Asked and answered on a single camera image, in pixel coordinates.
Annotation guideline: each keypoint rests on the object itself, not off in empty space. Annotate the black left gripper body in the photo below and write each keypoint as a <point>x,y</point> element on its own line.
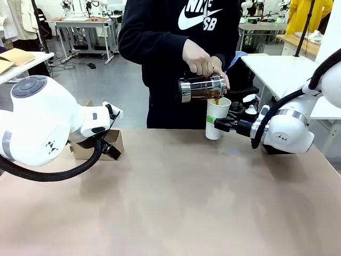
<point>82,142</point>

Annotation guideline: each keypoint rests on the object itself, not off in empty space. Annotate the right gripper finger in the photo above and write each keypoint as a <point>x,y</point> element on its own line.
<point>223,126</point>
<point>231,119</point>

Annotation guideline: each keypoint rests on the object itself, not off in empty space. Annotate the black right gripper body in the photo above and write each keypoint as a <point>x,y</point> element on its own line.
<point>244,127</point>

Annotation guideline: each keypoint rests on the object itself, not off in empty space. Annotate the white paper cup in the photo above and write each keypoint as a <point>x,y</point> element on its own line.
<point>213,130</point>

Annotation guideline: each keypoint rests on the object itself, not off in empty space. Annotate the brown cardboard cup carrier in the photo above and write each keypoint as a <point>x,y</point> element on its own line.
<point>117,138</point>

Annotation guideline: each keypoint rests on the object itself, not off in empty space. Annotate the glass and steel French press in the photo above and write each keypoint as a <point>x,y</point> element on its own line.
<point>202,86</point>

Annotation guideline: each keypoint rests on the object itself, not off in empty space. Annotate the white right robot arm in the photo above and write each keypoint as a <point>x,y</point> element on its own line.
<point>290,130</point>

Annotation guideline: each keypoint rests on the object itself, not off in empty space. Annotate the white table beside right arm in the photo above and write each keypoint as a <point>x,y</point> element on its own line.
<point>279,72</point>

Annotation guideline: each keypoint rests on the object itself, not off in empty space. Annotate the black box behind right arm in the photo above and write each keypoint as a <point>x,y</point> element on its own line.
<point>271,150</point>

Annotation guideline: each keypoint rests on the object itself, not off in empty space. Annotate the person's left forearm black sleeve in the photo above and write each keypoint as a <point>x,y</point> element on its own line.
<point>229,53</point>

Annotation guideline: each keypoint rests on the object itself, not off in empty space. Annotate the person's right forearm black sleeve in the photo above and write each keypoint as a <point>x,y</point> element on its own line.
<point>152,45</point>

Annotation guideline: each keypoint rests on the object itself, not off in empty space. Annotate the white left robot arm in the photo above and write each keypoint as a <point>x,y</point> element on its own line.
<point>40,125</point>

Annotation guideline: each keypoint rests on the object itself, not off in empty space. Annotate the person's left hand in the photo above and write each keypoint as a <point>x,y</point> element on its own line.
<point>218,65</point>

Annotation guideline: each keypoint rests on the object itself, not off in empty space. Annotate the person's right hand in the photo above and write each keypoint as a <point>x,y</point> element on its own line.
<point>197,57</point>

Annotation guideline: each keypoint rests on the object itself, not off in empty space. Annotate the person's black Nike hoodie torso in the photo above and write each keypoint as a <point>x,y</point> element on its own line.
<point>165,80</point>

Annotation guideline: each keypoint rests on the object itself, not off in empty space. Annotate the black object on floor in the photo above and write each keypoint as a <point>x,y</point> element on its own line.
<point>91,66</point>

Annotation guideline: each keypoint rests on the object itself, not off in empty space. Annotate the white side table with envelopes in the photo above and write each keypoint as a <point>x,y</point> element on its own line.
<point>32,64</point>

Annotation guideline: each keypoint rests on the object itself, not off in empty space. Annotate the grey background table with robots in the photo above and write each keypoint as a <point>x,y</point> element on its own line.
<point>263,28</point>

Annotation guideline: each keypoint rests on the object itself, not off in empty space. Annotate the wooden top background table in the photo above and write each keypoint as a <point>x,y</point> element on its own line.
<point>301,42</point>

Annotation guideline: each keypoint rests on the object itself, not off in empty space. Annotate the large brown paper envelope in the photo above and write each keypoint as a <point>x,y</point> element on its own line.
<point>18,56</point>

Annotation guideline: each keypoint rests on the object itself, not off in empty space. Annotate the small brown paper envelope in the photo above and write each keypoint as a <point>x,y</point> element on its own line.
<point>5,66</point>

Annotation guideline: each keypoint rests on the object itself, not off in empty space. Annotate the grey background workbench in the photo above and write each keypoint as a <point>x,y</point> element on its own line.
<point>88,29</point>

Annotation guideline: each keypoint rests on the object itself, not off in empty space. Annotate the black tripod pole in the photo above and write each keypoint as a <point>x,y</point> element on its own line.
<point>42,29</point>

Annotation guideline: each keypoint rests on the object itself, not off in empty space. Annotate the person in yellow jacket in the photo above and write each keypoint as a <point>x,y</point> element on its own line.
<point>306,18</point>

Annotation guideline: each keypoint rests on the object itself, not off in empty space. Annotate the white coat on mannequin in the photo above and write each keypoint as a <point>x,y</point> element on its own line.
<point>22,16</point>

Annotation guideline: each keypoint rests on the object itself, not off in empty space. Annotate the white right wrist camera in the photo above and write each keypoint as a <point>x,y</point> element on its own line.
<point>251,109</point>

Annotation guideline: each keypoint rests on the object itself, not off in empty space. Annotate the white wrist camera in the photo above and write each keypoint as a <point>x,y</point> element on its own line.
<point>115,112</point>
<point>251,109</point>

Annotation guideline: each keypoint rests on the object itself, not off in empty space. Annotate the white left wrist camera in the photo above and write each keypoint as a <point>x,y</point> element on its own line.
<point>115,112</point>

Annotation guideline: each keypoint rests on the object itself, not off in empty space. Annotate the black camera stand pole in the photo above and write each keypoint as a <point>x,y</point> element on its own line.
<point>303,29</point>

